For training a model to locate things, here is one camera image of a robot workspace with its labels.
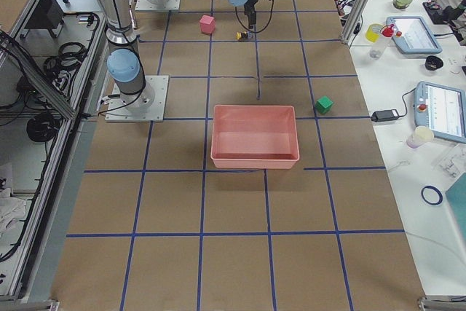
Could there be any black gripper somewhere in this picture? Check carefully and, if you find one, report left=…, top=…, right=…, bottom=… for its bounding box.
left=243, top=0, right=258, bottom=28

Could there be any yellow push button switch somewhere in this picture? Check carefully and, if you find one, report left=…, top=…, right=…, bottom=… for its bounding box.
left=235, top=31, right=254, bottom=42

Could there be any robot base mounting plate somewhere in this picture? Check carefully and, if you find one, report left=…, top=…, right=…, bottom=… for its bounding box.
left=105, top=75, right=170, bottom=122

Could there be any pink cube near robot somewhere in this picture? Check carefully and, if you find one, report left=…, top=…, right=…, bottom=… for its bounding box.
left=199, top=15, right=216, bottom=35

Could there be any green cube near bin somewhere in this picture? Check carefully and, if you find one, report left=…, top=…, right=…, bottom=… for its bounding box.
left=315, top=95, right=333, bottom=114

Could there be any pink plastic bin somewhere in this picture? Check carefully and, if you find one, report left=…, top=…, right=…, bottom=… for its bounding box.
left=210, top=105, right=300, bottom=170

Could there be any yellow tape roll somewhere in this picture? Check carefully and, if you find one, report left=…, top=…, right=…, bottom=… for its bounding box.
left=365, top=23, right=383, bottom=43

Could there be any clear squeeze bottle red cap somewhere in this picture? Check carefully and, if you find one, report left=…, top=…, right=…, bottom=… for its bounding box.
left=369, top=23, right=396, bottom=59

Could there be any far teach pendant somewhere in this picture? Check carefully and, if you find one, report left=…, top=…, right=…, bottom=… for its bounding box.
left=386, top=16, right=442, bottom=55

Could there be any teach pendant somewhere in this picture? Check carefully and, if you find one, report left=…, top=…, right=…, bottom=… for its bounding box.
left=414, top=81, right=465, bottom=143
left=386, top=16, right=442, bottom=55

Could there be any black power adapter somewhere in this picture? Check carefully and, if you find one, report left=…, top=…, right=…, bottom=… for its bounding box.
left=371, top=109, right=400, bottom=122

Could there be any near teach pendant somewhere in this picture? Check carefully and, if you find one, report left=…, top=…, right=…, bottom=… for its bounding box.
left=414, top=81, right=465, bottom=143

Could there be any clear plastic bag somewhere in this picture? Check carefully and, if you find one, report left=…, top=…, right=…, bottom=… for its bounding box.
left=436, top=143, right=465, bottom=178

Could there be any teal board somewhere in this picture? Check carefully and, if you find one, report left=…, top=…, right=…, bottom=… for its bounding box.
left=446, top=173, right=466, bottom=239

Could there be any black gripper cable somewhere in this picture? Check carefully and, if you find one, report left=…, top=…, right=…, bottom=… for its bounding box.
left=234, top=0, right=275, bottom=34

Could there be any blue tape ring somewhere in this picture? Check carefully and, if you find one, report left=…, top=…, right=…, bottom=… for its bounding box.
left=421, top=186, right=444, bottom=205

